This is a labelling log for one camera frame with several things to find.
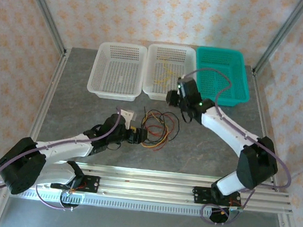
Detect teal perforated plastic basket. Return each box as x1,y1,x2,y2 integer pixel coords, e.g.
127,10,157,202
190,46,256,110

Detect aluminium frame post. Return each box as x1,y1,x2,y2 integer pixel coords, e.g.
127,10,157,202
251,0,303,80
13,0,73,56

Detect aluminium mounting rail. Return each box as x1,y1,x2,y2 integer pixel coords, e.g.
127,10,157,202
0,153,297,217

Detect black cable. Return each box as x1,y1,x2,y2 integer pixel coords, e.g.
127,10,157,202
139,106,182,145

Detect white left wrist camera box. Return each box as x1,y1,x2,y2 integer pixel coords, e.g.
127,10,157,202
118,108,136,129

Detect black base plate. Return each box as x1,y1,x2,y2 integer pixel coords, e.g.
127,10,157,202
191,185,242,209
50,171,101,194

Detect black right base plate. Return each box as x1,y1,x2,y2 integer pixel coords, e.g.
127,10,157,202
191,185,242,209

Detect white perforated plastic basket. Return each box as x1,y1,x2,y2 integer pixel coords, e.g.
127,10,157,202
141,42,201,105
85,39,149,103

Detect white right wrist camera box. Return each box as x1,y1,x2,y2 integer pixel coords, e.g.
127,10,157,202
180,73,198,84

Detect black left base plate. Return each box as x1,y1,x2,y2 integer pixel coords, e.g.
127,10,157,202
50,171,101,194

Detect patterned backdrop cloth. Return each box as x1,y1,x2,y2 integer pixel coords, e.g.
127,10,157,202
0,0,303,227

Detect grey slotted cable duct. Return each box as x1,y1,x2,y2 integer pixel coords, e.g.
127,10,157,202
9,187,237,222

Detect red cables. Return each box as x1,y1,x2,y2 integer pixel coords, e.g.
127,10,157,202
139,106,178,143

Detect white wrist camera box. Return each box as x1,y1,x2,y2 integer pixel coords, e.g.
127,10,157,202
180,73,198,84
118,108,136,129

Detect red cable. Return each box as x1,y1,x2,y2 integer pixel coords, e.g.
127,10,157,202
143,110,181,153
144,123,171,152

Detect grey metal shelf panel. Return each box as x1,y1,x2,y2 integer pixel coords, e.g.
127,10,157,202
0,194,290,227

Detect orange cable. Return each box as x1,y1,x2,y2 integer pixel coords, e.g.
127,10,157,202
140,112,172,150

